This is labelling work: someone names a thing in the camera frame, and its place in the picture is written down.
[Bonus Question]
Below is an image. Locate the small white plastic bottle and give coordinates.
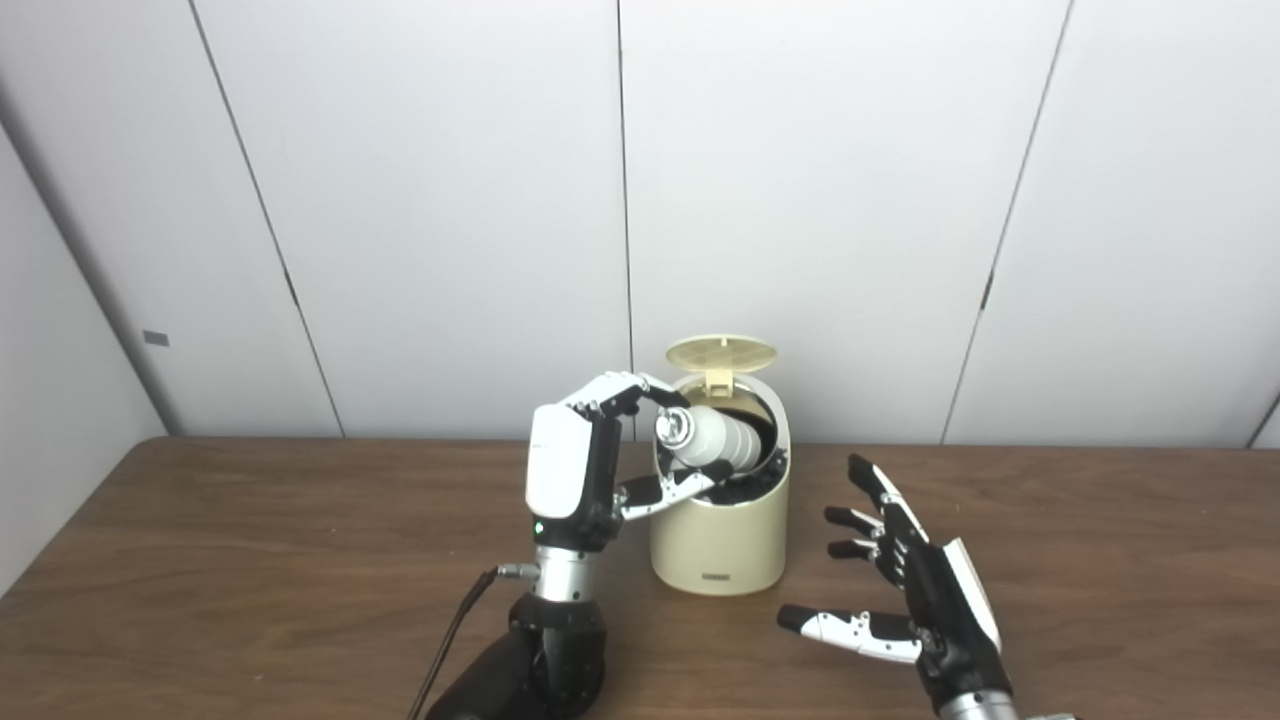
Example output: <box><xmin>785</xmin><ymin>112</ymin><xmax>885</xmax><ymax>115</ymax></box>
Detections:
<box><xmin>654</xmin><ymin>405</ymin><xmax>763</xmax><ymax>473</ymax></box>

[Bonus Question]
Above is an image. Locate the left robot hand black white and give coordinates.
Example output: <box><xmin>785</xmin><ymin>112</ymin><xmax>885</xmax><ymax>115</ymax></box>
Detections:
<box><xmin>525</xmin><ymin>371</ymin><xmax>734</xmax><ymax>553</ymax></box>

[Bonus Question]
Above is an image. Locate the cream-colored lidded bin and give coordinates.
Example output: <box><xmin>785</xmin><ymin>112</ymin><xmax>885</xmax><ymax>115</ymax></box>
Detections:
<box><xmin>650</xmin><ymin>334</ymin><xmax>791</xmax><ymax>597</ymax></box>

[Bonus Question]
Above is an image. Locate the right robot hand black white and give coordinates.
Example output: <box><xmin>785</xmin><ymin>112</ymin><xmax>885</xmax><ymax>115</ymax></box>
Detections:
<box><xmin>777</xmin><ymin>454</ymin><xmax>1013</xmax><ymax>713</ymax></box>

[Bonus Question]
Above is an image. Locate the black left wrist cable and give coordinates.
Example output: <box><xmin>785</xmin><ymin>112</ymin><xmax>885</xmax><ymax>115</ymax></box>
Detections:
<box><xmin>405</xmin><ymin>563</ymin><xmax>541</xmax><ymax>720</ymax></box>

